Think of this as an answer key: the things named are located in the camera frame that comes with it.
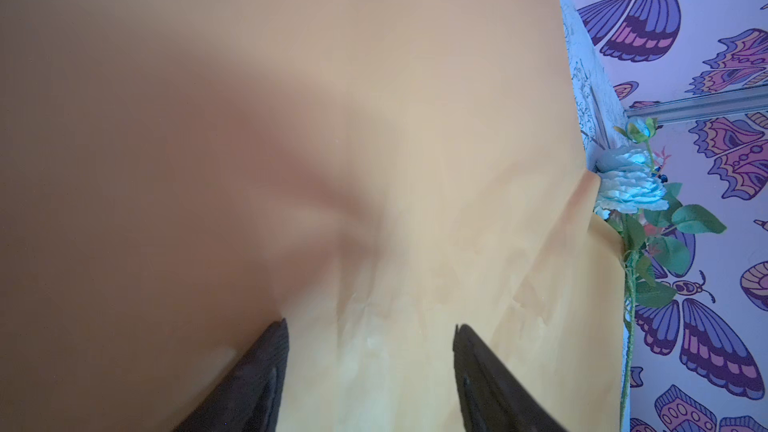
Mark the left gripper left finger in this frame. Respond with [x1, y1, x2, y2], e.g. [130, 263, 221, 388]
[175, 320, 289, 432]

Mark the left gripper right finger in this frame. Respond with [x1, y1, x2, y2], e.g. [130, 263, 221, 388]
[453, 324, 565, 432]

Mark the white fake flower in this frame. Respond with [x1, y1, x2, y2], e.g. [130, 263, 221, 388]
[594, 118, 726, 431]

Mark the orange wrapping paper sheet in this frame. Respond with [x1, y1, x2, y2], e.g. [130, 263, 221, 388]
[1, 0, 623, 431]

